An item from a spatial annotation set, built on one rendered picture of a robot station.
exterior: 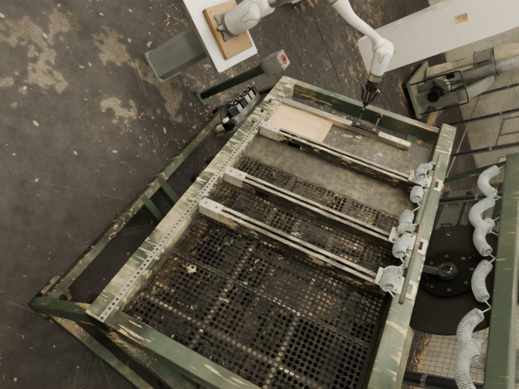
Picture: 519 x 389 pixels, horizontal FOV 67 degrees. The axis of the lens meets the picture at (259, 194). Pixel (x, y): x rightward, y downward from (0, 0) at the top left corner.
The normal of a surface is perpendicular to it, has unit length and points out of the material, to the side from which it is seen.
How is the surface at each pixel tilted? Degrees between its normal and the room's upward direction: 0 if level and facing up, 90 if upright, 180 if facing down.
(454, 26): 90
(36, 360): 0
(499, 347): 90
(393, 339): 51
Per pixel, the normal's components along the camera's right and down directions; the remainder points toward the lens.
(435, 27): -0.52, 0.52
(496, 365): -0.51, -0.74
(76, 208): 0.74, -0.12
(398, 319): 0.07, -0.65
